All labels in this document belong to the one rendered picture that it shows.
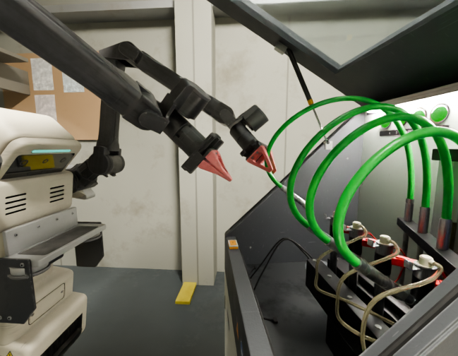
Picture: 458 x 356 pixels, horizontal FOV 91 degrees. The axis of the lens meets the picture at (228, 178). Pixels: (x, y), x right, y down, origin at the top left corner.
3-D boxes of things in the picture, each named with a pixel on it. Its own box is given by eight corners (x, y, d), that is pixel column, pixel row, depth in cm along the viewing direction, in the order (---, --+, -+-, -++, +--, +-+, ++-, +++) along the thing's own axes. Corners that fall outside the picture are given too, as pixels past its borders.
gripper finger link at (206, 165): (244, 166, 47) (212, 135, 47) (221, 191, 48) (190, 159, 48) (247, 164, 53) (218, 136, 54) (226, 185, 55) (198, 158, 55)
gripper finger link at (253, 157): (286, 165, 69) (267, 145, 74) (276, 161, 63) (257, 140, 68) (269, 181, 72) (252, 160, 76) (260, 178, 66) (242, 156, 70)
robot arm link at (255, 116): (221, 118, 81) (217, 114, 72) (245, 96, 79) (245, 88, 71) (242, 144, 81) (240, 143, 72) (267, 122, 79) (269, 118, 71)
